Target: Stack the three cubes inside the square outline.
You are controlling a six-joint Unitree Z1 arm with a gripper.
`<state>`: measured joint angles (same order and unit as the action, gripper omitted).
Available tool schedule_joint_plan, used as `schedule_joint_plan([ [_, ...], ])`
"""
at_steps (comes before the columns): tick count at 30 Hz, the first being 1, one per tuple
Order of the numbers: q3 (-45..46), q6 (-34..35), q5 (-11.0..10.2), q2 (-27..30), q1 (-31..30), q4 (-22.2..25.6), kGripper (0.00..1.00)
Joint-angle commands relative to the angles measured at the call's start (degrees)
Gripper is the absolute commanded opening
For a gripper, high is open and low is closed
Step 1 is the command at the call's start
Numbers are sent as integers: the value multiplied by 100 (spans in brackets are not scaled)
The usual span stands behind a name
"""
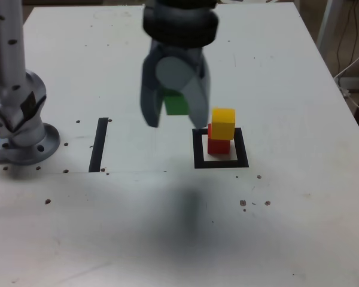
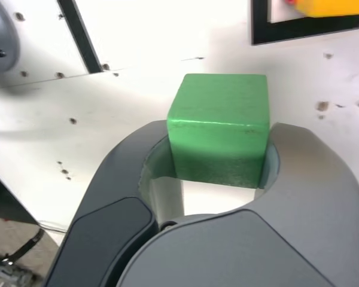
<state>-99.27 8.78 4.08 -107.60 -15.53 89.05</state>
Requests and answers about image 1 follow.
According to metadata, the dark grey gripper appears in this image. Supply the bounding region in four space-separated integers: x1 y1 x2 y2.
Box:
139 40 212 129

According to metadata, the green cube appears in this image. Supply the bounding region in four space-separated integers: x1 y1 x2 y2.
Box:
161 88 190 116

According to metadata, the yellow cube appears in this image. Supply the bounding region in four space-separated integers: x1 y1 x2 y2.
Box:
211 107 236 141

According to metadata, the red cube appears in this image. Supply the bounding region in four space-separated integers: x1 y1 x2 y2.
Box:
208 123 230 155

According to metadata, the black tape square outline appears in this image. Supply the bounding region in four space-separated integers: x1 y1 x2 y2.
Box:
191 127 250 169

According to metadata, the black tape strip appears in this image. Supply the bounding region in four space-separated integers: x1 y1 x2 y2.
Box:
89 117 109 173

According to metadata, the white metal post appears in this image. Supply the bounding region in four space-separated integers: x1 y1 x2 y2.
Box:
316 0 337 51

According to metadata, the black background cable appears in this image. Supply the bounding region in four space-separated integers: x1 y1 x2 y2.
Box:
336 0 359 77

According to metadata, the white background cable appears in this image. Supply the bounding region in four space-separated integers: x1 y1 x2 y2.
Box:
333 44 359 112

